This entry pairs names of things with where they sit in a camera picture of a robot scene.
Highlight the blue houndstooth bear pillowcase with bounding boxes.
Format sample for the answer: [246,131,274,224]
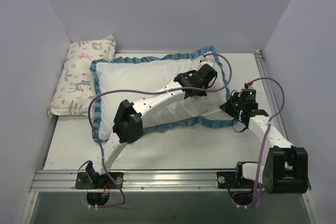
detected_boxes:
[90,46,234,142]

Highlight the floral deer print pillow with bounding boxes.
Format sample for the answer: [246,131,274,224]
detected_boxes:
[47,35,116,119]

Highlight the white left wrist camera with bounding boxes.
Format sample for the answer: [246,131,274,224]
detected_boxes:
[197,58,215,70]

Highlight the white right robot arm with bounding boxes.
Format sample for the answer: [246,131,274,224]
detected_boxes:
[219,89,308,194]

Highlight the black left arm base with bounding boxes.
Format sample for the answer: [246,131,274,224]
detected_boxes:
[75,161,123,189]

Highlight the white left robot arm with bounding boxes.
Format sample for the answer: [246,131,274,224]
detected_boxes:
[86,63,218,188]

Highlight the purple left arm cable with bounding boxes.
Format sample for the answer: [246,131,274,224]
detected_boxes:
[88,52,232,208]

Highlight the aluminium front rail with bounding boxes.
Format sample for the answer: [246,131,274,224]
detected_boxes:
[30,170,312,192]

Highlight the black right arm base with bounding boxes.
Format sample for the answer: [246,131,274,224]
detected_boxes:
[216,162,254,190]

